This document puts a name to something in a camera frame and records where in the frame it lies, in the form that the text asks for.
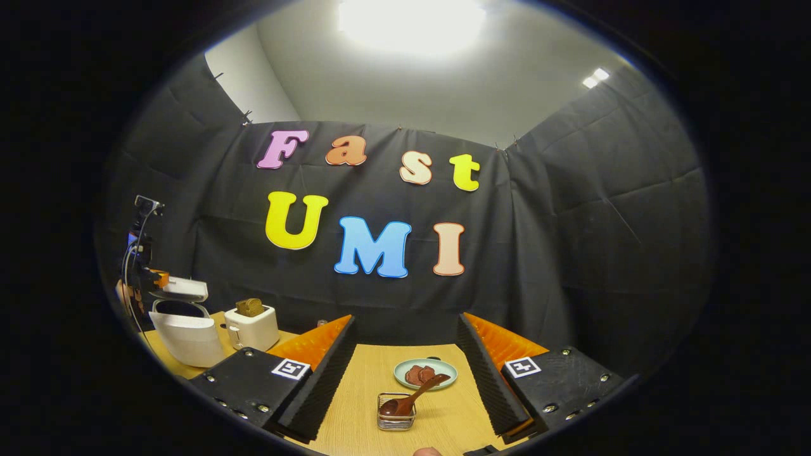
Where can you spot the brown toast slice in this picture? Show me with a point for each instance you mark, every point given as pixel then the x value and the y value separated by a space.
pixel 244 308
pixel 256 307

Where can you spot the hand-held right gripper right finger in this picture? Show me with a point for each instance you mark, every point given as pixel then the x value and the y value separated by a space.
pixel 488 380

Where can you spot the large ceiling light panel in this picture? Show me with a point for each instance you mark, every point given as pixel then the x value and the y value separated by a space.
pixel 412 22

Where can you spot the white toaster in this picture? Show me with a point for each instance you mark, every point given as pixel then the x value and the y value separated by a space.
pixel 253 332

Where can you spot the brown wooden spoon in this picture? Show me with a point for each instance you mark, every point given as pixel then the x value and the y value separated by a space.
pixel 412 399

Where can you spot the pale green plate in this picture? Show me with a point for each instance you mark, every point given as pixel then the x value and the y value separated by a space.
pixel 447 367

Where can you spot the white rice cooker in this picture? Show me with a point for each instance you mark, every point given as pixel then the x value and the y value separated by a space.
pixel 187 339

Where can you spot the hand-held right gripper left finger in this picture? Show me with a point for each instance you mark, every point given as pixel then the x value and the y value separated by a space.
pixel 326 380

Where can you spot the red meat slice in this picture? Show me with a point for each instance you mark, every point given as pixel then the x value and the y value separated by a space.
pixel 413 375
pixel 427 373

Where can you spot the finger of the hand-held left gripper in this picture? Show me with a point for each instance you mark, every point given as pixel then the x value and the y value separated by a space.
pixel 159 278

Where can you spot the black backdrop cloth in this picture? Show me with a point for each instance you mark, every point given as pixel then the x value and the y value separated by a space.
pixel 570 253

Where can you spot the small ceiling light panel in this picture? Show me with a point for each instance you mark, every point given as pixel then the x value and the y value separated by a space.
pixel 595 78

